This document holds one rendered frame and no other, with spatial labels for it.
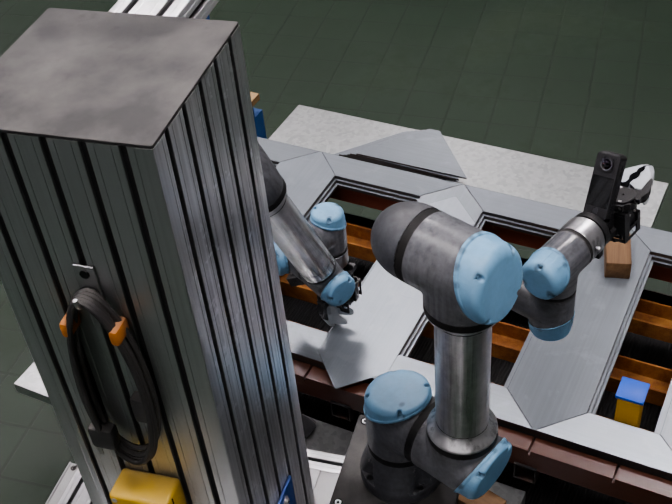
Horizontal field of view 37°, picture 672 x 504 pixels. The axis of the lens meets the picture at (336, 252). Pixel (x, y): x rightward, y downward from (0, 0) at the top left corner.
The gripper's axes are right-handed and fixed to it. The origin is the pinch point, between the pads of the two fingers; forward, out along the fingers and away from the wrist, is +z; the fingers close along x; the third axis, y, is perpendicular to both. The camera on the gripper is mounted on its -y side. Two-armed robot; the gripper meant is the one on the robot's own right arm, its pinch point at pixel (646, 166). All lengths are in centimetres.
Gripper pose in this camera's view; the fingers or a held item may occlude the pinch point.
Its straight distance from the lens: 191.4
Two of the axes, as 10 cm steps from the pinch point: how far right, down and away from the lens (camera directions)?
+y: 1.8, 8.0, 5.8
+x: 7.2, 2.9, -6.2
